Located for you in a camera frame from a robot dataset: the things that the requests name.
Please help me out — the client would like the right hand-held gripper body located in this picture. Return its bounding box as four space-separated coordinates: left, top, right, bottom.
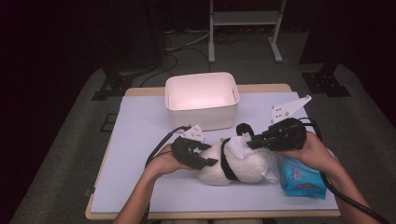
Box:
270 95 312 152

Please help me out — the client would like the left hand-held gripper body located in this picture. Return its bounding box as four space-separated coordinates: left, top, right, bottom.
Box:
171 124 205 171

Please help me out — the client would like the white wet wipe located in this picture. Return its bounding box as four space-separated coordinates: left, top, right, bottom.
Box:
228 133 278 184

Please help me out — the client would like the panda plush toy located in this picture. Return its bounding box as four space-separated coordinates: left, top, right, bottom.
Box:
197 123 272 187

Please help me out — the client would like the white plastic storage box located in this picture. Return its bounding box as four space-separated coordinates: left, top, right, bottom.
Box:
164 72 241 133

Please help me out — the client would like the blue wet wipes pack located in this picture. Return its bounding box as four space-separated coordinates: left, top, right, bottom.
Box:
277 148 335 200

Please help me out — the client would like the person's left hand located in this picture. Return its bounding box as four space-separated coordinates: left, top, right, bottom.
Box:
145 144 191 179

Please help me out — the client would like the person's right hand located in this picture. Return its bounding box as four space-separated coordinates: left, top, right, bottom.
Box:
276 132 339 174

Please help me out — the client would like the pale lilac table mat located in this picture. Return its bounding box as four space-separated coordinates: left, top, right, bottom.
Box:
91 91 340 214

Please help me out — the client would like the black stand base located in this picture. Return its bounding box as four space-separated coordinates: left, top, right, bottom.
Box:
92 66 134 102
301 63 351 98

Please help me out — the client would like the white metal stand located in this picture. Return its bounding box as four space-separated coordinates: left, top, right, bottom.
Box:
207 0 288 64

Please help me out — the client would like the left hand-held gripper cable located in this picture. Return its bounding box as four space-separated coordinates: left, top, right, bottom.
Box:
141 125 191 224

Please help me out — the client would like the hand-held gripper cable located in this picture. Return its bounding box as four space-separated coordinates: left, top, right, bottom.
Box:
141 125 191 224
298 117 390 224

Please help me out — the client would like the black floor cable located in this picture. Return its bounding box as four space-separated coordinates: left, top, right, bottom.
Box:
186 47 213 73
138 53 179 88

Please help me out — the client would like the right hand-held gripper cable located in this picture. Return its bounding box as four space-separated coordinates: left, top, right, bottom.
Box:
298 117 390 224

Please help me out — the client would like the grey floor cable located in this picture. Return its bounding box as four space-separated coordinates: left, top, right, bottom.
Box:
164 29 211 52

